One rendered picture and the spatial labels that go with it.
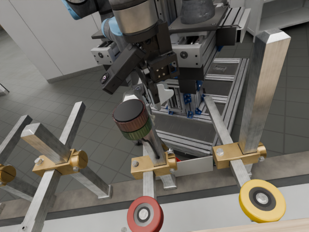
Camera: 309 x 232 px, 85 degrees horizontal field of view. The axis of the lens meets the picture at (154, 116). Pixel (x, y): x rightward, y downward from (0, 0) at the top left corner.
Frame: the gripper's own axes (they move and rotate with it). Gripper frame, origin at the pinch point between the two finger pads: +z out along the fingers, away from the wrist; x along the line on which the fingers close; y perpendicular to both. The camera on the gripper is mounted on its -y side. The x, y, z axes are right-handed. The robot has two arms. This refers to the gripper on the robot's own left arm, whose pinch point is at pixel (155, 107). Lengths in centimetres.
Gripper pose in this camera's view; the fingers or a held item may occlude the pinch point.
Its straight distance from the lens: 46.2
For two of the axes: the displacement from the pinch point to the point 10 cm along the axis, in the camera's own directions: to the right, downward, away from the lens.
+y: 8.9, -4.4, 1.1
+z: 2.5, 6.8, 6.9
